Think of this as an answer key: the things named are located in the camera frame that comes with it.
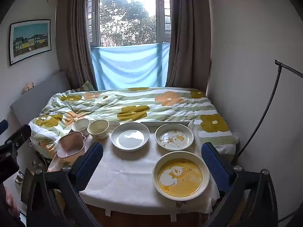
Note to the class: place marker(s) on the floral striped blanket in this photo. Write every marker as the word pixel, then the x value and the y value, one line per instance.
pixel 142 106

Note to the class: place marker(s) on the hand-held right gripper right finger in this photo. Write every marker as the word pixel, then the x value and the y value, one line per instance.
pixel 214 163

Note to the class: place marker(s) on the green patterned pillow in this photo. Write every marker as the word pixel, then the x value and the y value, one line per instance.
pixel 85 86

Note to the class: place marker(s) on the cream bowl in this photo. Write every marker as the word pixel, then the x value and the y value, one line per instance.
pixel 98 128
pixel 80 124

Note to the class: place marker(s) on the plain white plate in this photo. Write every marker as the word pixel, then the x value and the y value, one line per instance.
pixel 130 137

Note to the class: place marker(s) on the white floral tablecloth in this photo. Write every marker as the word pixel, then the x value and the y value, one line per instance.
pixel 123 170

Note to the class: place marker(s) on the blue cloth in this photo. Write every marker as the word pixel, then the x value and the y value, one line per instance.
pixel 130 66

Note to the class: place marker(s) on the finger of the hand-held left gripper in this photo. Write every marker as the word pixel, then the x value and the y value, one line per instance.
pixel 19 134
pixel 3 125

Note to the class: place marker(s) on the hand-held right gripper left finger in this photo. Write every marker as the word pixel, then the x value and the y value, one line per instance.
pixel 91 164

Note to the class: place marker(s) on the framed wall picture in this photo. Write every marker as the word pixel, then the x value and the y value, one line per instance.
pixel 30 41

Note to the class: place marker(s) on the grey headboard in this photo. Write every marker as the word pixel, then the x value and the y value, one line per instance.
pixel 40 94

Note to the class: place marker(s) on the large yellow duck plate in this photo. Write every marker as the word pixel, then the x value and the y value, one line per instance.
pixel 181 176

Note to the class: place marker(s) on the small white duck plate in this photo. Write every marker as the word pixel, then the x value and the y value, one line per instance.
pixel 174 138

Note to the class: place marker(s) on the small wall sticker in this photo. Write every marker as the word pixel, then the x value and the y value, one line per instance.
pixel 28 86

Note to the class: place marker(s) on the person's left hand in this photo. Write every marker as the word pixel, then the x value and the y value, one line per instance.
pixel 11 202

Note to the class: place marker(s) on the brown curtain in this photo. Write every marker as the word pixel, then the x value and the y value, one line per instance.
pixel 187 35
pixel 75 40

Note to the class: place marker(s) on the window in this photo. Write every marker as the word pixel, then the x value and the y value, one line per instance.
pixel 127 14

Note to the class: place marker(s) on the pink eared bowl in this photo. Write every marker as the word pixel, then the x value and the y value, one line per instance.
pixel 71 145

